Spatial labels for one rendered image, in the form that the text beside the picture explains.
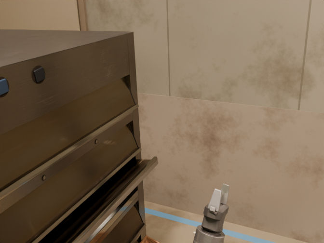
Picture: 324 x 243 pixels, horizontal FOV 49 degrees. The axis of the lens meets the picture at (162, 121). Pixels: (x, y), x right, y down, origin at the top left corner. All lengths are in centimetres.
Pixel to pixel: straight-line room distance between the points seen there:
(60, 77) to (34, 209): 51
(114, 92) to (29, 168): 66
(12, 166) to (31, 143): 11
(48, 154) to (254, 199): 257
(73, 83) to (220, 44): 192
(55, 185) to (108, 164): 35
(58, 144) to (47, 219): 29
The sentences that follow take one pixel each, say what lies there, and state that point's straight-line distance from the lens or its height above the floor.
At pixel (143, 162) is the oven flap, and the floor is 140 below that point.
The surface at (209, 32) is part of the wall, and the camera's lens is 321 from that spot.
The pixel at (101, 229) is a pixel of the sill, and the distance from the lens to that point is 189.
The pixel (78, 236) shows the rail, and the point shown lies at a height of 143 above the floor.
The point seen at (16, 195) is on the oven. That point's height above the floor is 166.
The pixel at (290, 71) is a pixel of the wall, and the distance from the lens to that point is 310.
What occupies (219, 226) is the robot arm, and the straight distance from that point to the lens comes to 110.
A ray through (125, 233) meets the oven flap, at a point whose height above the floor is 100.
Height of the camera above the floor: 232
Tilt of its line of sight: 21 degrees down
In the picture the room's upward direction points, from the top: 2 degrees counter-clockwise
